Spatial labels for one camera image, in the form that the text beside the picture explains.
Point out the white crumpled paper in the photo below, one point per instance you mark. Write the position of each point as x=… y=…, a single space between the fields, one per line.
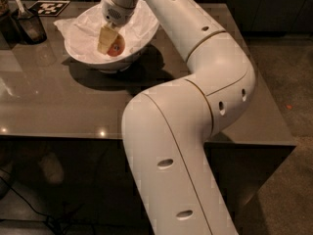
x=81 y=33

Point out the red yellow apple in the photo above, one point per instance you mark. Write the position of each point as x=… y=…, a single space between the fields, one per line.
x=117 y=47

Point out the black fiducial marker card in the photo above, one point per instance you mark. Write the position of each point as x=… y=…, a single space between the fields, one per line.
x=48 y=8

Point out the white bowl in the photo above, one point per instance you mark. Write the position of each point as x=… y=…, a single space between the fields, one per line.
x=137 y=49

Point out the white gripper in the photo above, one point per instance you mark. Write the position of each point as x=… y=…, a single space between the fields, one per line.
x=116 y=14

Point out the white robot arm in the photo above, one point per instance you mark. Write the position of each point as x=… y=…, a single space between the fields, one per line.
x=164 y=127

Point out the white handled utensil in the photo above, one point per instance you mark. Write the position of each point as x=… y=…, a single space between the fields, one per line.
x=23 y=12

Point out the dark glass cup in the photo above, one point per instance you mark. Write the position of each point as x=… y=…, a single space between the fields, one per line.
x=30 y=27

